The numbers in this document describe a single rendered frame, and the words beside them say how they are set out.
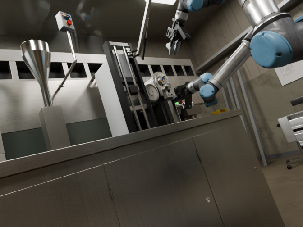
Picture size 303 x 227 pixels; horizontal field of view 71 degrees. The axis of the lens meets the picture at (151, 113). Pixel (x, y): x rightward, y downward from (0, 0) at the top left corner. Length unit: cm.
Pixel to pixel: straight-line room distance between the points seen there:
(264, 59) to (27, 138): 120
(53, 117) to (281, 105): 403
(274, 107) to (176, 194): 383
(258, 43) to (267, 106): 395
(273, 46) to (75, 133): 115
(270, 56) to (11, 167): 79
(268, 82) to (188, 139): 365
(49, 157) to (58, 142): 39
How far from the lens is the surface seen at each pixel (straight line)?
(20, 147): 135
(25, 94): 145
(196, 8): 127
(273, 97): 459
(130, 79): 118
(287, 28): 76
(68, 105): 147
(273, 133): 473
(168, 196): 93
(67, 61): 163
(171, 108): 137
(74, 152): 74
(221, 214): 115
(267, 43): 73
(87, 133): 145
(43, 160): 71
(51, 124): 112
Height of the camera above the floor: 79
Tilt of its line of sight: 11 degrees up
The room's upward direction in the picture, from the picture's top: 18 degrees counter-clockwise
